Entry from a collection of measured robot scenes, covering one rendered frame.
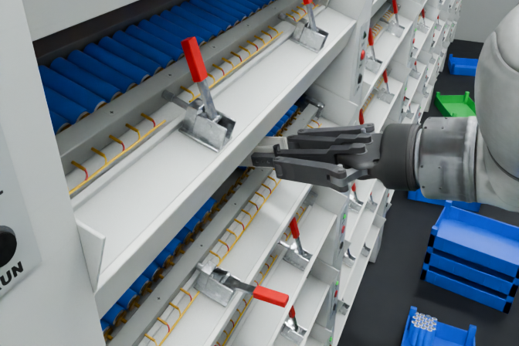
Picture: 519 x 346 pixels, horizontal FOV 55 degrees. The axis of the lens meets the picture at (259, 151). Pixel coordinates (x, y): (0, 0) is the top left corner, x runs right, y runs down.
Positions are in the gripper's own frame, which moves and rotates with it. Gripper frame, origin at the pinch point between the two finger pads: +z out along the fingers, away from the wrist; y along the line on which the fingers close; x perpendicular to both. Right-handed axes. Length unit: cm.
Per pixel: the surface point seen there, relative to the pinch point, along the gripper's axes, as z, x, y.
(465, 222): -11, 88, -113
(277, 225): -2.8, 8.4, 4.1
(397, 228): 16, 99, -120
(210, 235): 0.4, 3.6, 13.4
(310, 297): 7.6, 44.1, -19.5
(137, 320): 0.3, 3.6, 26.6
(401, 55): 3, 18, -95
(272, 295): -8.5, 7.0, 17.3
